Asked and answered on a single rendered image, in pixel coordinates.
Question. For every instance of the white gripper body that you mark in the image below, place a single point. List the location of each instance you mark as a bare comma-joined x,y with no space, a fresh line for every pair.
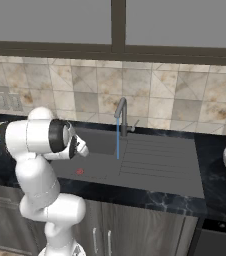
81,147

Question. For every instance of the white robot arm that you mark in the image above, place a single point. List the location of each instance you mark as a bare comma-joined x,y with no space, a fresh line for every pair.
38,186

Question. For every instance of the dark grey faucet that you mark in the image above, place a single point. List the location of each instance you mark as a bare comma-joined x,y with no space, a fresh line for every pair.
123,115

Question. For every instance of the grey faucet lever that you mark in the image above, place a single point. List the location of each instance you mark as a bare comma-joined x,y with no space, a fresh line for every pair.
134,126

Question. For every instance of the dark grey sink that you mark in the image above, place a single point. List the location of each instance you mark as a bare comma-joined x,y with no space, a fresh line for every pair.
151,166

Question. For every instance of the blue water stream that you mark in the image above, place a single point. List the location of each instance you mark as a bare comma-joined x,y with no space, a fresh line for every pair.
118,140

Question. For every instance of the grey wood cabinet door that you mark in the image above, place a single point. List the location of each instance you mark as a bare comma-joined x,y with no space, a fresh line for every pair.
91,226
141,233

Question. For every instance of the grey wood drawer cabinet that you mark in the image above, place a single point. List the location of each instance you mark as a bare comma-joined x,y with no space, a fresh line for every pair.
5,216

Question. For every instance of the brown framed window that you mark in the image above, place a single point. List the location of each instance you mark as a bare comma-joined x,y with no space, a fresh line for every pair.
118,30

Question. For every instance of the dark dishwasher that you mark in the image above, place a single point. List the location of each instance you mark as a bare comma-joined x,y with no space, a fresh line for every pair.
215,240

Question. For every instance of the grey wall outlet plate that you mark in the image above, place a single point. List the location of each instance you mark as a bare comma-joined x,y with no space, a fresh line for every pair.
5,99

